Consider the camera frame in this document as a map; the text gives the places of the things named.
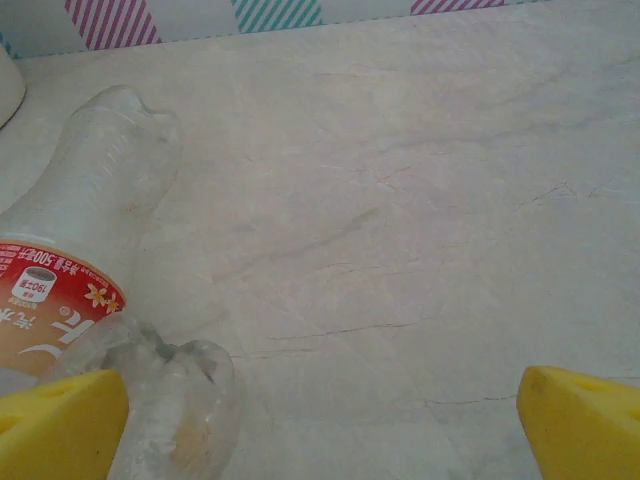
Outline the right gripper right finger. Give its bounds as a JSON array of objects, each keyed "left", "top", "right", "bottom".
[{"left": 516, "top": 365, "right": 640, "bottom": 480}]

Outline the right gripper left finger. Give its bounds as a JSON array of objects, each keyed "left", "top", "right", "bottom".
[{"left": 0, "top": 368, "right": 130, "bottom": 480}]

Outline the clear bottle red peach label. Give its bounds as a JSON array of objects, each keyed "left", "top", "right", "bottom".
[{"left": 0, "top": 84, "right": 184, "bottom": 386}]

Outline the white plastic bin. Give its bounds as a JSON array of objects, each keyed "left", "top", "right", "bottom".
[{"left": 0, "top": 39, "right": 27, "bottom": 129}]

